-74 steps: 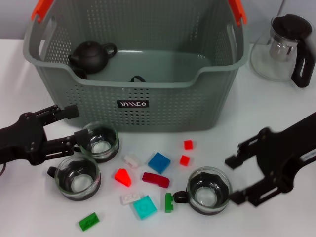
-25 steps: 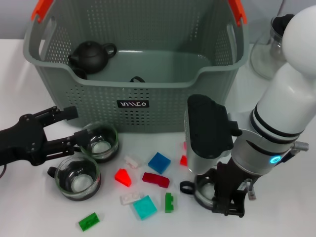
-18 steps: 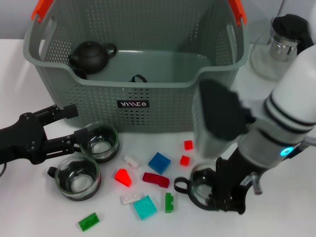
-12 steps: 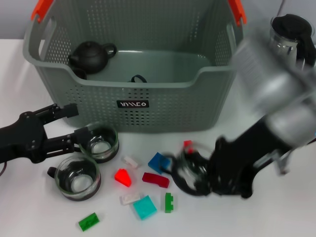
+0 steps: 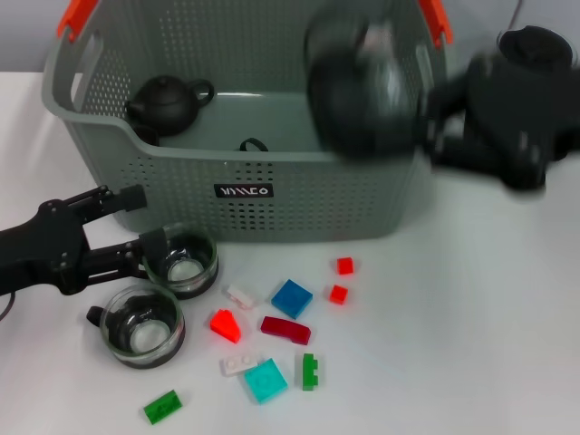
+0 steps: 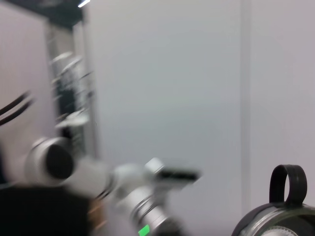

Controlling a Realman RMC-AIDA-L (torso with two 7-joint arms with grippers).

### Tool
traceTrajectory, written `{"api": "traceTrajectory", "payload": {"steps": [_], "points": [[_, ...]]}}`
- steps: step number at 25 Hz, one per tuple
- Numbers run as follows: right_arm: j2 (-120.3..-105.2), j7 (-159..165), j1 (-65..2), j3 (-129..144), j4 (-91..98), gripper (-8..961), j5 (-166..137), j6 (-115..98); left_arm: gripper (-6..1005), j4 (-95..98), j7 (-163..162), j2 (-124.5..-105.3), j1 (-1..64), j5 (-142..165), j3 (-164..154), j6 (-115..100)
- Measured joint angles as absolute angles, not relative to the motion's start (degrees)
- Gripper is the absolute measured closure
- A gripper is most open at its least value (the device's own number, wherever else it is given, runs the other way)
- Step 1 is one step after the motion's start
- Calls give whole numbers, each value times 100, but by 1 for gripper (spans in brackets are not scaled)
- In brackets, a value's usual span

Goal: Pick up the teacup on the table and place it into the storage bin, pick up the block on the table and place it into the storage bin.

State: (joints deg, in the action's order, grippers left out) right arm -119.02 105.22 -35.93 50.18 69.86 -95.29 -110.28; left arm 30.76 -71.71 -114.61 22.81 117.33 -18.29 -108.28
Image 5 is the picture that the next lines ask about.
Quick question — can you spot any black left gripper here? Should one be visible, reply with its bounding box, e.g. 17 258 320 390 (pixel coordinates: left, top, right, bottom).
0 184 168 296

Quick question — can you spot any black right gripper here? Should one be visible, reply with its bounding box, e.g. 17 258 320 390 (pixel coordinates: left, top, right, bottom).
423 52 580 191

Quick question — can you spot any grey perforated storage bin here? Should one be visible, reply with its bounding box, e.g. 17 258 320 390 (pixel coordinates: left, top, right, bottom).
42 0 457 245

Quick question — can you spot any glass pitcher with black lid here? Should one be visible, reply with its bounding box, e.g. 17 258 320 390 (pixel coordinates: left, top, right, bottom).
496 24 576 64

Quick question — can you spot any black ceramic teapot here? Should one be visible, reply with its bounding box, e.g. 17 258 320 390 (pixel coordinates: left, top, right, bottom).
125 75 216 136

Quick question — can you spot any white oblong brick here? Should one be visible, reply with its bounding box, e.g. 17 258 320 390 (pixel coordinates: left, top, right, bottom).
226 284 260 310

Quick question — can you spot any red sloped brick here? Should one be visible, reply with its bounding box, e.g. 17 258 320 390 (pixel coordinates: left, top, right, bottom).
209 308 243 344

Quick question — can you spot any white flat plate brick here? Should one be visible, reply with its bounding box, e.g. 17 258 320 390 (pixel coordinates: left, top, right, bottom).
220 352 259 378

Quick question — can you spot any green rectangular brick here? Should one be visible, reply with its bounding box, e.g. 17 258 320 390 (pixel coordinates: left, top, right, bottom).
142 389 184 426

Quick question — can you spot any blue square brick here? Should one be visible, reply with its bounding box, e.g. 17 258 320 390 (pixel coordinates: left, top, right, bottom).
270 278 314 321

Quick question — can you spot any dark red curved brick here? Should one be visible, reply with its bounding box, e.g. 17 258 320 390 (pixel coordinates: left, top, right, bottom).
260 315 313 346

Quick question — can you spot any cyan square brick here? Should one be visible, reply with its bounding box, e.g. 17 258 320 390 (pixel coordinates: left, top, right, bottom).
244 357 290 404

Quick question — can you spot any green notched brick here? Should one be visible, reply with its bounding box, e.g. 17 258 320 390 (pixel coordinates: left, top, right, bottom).
302 353 321 392

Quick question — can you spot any orange bin carry handle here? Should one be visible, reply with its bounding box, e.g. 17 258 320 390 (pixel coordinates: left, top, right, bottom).
56 0 454 49

